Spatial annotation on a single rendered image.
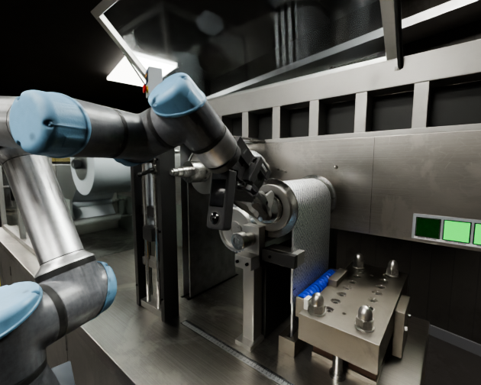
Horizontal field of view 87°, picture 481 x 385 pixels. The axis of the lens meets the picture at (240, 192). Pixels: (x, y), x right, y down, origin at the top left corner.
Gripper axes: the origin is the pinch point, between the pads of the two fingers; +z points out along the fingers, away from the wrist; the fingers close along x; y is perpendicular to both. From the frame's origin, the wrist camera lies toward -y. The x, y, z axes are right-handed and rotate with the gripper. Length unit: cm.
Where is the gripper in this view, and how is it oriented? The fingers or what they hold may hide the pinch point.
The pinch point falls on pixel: (262, 218)
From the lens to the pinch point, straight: 60.7
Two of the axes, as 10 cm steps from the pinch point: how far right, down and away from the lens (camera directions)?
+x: -7.7, -0.7, 6.3
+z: 4.8, 5.8, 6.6
